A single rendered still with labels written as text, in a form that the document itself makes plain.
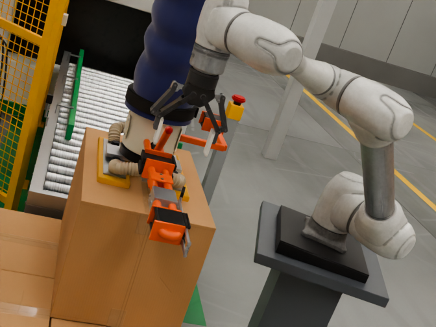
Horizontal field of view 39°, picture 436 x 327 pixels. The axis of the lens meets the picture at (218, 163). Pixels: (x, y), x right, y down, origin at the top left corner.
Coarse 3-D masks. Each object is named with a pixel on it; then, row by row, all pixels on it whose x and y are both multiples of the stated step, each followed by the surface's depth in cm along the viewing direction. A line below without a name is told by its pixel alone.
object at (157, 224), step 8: (152, 208) 146; (160, 208) 145; (168, 208) 147; (152, 216) 147; (160, 216) 142; (168, 216) 143; (176, 216) 144; (152, 224) 146; (160, 224) 139; (168, 224) 139; (176, 224) 140; (184, 224) 142; (152, 232) 140; (160, 240) 141; (168, 240) 141
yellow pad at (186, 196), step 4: (172, 156) 209; (176, 156) 219; (180, 164) 214; (176, 172) 198; (176, 188) 192; (180, 188) 193; (176, 192) 191; (180, 192) 192; (184, 192) 193; (176, 196) 190; (184, 196) 190; (188, 196) 191; (184, 200) 191; (188, 200) 191
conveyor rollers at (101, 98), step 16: (80, 80) 409; (96, 80) 421; (112, 80) 439; (128, 80) 450; (64, 96) 374; (80, 96) 385; (96, 96) 389; (112, 96) 400; (64, 112) 350; (80, 112) 353; (96, 112) 363; (112, 112) 374; (64, 128) 326; (80, 128) 330; (96, 128) 339; (64, 144) 304; (80, 144) 313; (64, 160) 287; (48, 176) 269; (64, 176) 271; (64, 192) 263
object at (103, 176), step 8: (104, 144) 207; (112, 144) 204; (120, 144) 211; (104, 152) 200; (104, 160) 194; (120, 160) 192; (104, 168) 189; (104, 176) 184; (112, 176) 186; (120, 176) 187; (128, 176) 190; (112, 184) 185; (120, 184) 185; (128, 184) 186
